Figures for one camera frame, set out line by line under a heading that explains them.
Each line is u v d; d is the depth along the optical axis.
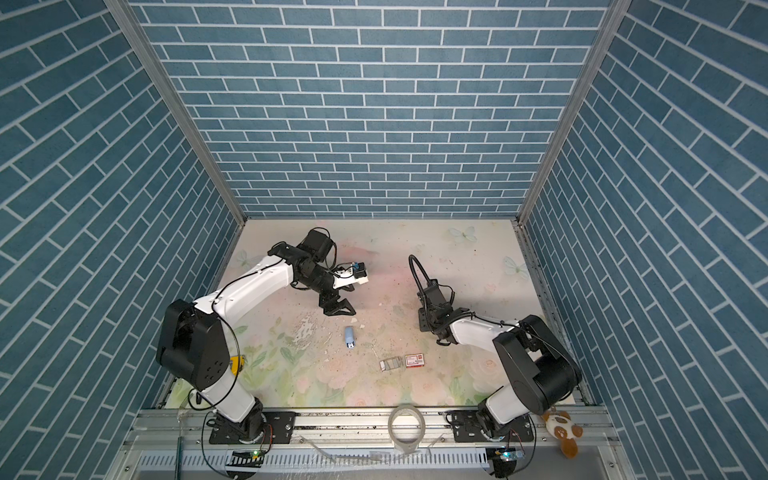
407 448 0.71
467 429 0.73
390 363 0.85
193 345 0.46
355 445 0.72
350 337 0.86
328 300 0.74
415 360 0.84
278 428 0.74
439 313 0.72
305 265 0.64
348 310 0.76
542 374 0.44
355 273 0.72
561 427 0.71
